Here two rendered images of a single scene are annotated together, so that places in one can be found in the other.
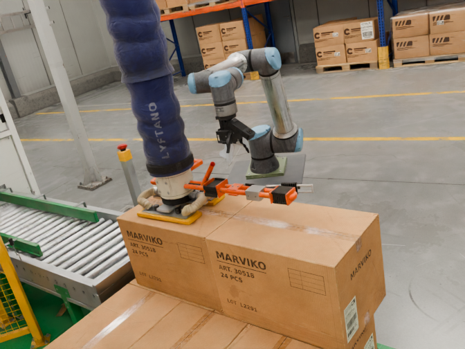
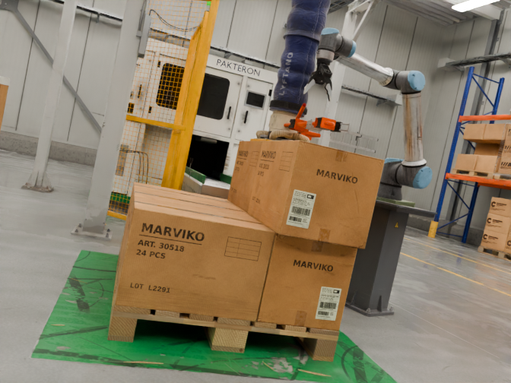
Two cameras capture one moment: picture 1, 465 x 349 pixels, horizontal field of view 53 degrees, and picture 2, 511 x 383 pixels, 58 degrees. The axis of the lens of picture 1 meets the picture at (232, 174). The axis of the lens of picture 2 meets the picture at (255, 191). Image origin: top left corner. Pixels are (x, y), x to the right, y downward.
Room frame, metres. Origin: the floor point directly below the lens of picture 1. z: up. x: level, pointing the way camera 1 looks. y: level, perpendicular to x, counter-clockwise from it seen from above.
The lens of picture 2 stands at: (-0.31, -1.22, 0.80)
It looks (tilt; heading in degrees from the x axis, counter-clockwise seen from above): 3 degrees down; 33
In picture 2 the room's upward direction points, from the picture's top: 12 degrees clockwise
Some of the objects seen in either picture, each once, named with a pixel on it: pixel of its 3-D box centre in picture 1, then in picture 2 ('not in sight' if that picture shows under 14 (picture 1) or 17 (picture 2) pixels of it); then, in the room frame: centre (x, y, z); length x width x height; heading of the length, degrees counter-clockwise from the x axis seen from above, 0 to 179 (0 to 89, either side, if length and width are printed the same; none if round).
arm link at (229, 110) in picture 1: (225, 109); (324, 56); (1.88, -0.03, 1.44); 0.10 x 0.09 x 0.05; 139
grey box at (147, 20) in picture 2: not in sight; (144, 37); (2.20, 1.76, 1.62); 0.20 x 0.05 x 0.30; 49
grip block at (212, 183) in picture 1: (216, 187); (299, 125); (1.97, 0.08, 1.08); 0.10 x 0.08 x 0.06; 141
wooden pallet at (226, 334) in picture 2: not in sight; (208, 292); (1.73, 0.28, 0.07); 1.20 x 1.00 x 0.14; 49
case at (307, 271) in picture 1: (296, 266); (308, 189); (1.71, -0.19, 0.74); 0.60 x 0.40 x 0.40; 48
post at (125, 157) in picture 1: (142, 214); not in sight; (3.16, 0.71, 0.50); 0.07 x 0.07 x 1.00; 49
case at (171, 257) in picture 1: (194, 242); (274, 179); (2.12, 0.26, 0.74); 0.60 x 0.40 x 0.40; 49
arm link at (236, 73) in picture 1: (228, 80); (342, 46); (1.99, -0.06, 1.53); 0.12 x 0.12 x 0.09; 67
